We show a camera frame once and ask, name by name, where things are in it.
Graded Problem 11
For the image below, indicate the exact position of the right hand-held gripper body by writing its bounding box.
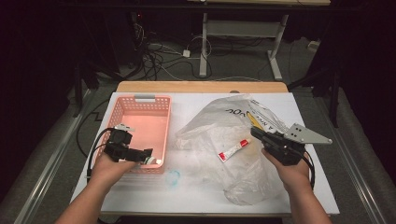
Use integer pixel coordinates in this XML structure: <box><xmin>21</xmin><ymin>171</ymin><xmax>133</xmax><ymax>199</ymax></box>
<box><xmin>261</xmin><ymin>123</ymin><xmax>332</xmax><ymax>166</ymax></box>

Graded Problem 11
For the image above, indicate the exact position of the person's left hand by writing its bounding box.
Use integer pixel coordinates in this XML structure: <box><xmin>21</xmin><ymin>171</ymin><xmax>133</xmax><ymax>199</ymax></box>
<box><xmin>91</xmin><ymin>151</ymin><xmax>140</xmax><ymax>185</ymax></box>

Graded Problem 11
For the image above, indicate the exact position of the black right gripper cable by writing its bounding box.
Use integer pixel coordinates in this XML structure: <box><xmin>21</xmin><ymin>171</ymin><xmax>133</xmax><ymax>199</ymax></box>
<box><xmin>300</xmin><ymin>150</ymin><xmax>317</xmax><ymax>190</ymax></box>

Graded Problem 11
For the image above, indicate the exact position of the black metal stand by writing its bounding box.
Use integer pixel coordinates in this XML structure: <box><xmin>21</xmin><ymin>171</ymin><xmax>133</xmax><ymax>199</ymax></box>
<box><xmin>73</xmin><ymin>12</ymin><xmax>125</xmax><ymax>119</ymax></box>
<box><xmin>288</xmin><ymin>55</ymin><xmax>343</xmax><ymax>129</ymax></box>

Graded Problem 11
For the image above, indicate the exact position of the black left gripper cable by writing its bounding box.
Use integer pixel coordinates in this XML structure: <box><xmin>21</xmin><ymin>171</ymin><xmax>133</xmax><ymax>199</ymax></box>
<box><xmin>87</xmin><ymin>127</ymin><xmax>116</xmax><ymax>182</ymax></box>

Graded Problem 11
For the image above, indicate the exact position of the aluminium floor rail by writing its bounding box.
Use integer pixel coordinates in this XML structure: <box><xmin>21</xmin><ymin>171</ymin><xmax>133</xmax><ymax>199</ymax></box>
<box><xmin>314</xmin><ymin>92</ymin><xmax>389</xmax><ymax>224</ymax></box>
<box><xmin>13</xmin><ymin>89</ymin><xmax>96</xmax><ymax>224</ymax></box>

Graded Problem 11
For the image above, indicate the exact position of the pink perforated plastic basket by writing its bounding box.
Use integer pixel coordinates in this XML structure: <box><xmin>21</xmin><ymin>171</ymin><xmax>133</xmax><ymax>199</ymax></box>
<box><xmin>92</xmin><ymin>93</ymin><xmax>173</xmax><ymax>175</ymax></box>

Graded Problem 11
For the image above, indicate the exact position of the translucent blue ring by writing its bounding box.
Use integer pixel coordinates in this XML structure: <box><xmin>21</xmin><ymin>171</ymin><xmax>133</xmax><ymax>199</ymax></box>
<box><xmin>164</xmin><ymin>169</ymin><xmax>182</xmax><ymax>189</ymax></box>

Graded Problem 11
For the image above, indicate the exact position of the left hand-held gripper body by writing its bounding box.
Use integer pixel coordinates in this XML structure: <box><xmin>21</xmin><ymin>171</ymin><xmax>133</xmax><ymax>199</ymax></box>
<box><xmin>103</xmin><ymin>123</ymin><xmax>148</xmax><ymax>163</ymax></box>

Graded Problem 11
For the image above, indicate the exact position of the white metal desk frame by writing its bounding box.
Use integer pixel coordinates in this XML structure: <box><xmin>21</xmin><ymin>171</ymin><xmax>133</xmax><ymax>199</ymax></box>
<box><xmin>199</xmin><ymin>12</ymin><xmax>289</xmax><ymax>81</ymax></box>

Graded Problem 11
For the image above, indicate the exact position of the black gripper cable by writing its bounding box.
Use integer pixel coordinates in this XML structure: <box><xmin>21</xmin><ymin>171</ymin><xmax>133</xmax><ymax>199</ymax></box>
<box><xmin>300</xmin><ymin>150</ymin><xmax>317</xmax><ymax>190</ymax></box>
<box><xmin>87</xmin><ymin>127</ymin><xmax>116</xmax><ymax>182</ymax></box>

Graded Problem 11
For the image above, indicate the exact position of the red and white toothpaste tube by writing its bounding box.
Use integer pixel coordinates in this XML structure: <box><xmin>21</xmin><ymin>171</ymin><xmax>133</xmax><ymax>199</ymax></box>
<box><xmin>218</xmin><ymin>138</ymin><xmax>251</xmax><ymax>163</ymax></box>

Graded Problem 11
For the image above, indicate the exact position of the black floor cable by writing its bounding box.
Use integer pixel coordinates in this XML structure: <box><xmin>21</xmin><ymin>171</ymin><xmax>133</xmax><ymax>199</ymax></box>
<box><xmin>76</xmin><ymin>98</ymin><xmax>110</xmax><ymax>159</ymax></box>

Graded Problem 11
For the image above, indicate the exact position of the person's right hand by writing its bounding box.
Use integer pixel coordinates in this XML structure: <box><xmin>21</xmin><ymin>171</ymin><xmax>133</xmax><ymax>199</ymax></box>
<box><xmin>261</xmin><ymin>147</ymin><xmax>312</xmax><ymax>191</ymax></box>

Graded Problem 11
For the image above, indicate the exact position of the white and green small bottle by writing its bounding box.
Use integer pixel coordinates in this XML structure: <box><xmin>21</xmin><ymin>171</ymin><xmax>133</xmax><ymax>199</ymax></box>
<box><xmin>143</xmin><ymin>156</ymin><xmax>163</xmax><ymax>166</ymax></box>

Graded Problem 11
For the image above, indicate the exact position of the clear plastic smiley bag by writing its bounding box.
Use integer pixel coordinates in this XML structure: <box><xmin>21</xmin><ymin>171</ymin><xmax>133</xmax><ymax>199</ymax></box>
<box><xmin>175</xmin><ymin>93</ymin><xmax>290</xmax><ymax>206</ymax></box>

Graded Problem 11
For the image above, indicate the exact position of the tangle of floor cables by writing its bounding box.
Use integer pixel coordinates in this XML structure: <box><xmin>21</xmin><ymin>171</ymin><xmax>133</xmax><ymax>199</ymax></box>
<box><xmin>134</xmin><ymin>21</ymin><xmax>214</xmax><ymax>82</ymax></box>

